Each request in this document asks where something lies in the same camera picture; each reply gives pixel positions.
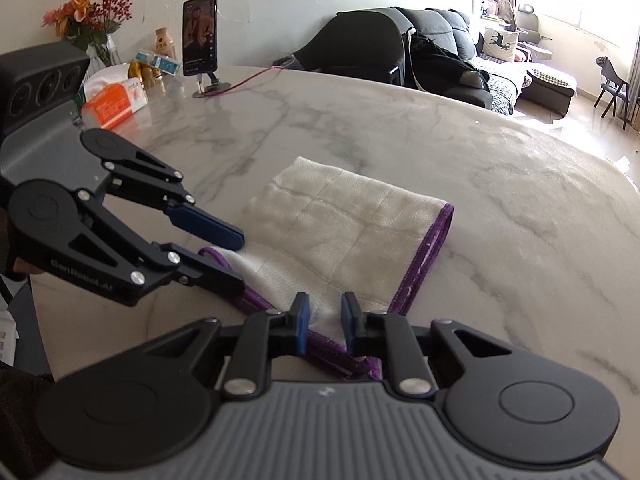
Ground glass vase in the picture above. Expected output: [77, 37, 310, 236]
[86, 34, 122, 70]

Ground black smartphone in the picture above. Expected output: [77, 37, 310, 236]
[182, 0, 219, 77]

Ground grey ottoman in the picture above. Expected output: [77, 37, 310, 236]
[521, 66, 577, 120]

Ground dark wooden chair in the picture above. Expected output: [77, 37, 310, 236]
[593, 56, 636, 132]

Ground paper sheets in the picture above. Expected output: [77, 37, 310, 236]
[0, 309, 19, 367]

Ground red cable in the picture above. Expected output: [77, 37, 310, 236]
[220, 64, 287, 95]

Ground deer print cushion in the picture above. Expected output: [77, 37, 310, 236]
[479, 28, 522, 64]

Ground white towel purple trim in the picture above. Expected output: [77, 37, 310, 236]
[199, 156, 456, 380]

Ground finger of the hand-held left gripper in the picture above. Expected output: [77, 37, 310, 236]
[102, 144, 246, 252]
[30, 187, 246, 307]

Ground blue white box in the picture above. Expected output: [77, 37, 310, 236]
[135, 49, 182, 77]

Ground beige bottle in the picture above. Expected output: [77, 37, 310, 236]
[154, 27, 178, 61]

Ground black jacket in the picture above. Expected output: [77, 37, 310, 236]
[406, 30, 492, 95]

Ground orange artificial flowers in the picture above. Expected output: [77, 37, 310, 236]
[41, 0, 96, 41]

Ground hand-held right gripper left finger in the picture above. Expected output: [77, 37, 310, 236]
[145, 292, 311, 401]

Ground orange tissue packet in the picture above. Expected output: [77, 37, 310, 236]
[79, 63, 149, 131]

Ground yellow snack packets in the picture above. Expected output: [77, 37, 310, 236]
[127, 59, 162, 92]

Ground grey sofa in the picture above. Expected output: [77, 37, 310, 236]
[395, 7, 532, 117]

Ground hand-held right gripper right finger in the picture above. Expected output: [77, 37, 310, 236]
[341, 291, 511, 400]

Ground dark cloth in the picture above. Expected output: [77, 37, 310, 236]
[0, 362, 57, 478]

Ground grey recliner chair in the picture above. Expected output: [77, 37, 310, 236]
[509, 3, 555, 47]

